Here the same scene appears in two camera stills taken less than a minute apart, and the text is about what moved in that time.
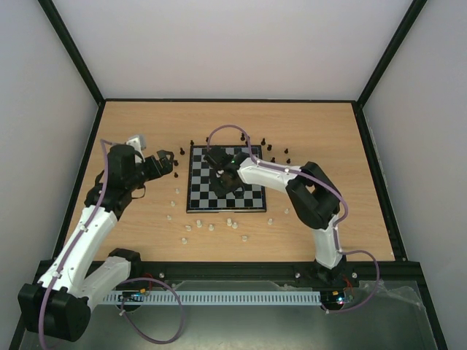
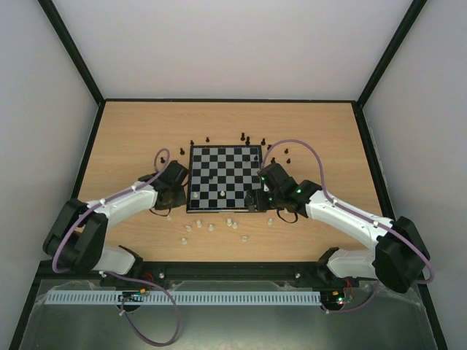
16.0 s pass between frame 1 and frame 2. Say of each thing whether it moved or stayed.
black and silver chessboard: stayed
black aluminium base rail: stayed
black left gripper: moved
